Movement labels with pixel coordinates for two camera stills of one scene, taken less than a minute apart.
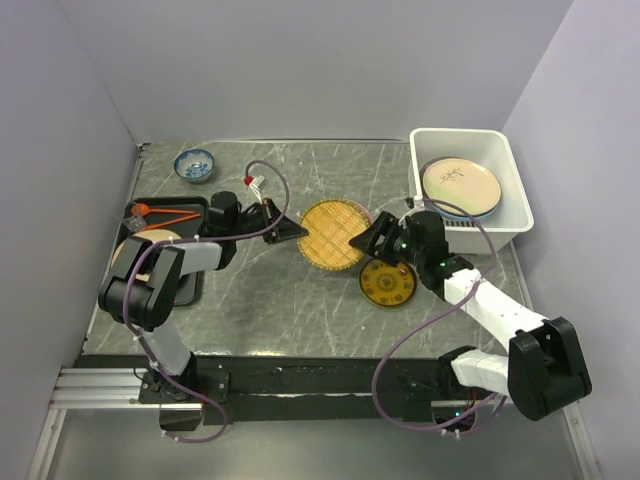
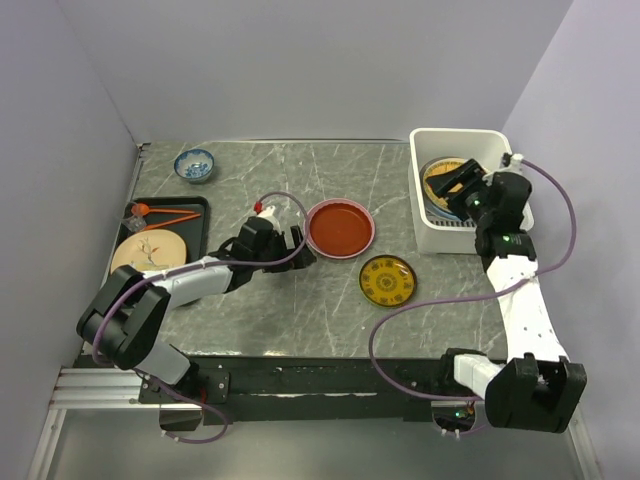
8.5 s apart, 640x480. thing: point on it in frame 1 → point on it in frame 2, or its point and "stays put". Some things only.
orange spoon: [142, 209] stays put
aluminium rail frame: [91, 388] stays put
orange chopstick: [171, 221] stays put
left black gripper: [284, 231] → [305, 258]
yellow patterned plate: [384, 283] stays put
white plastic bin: [507, 220] stays put
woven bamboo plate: [331, 224] → [440, 166]
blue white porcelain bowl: [195, 165] stays put
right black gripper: [368, 239] → [468, 173]
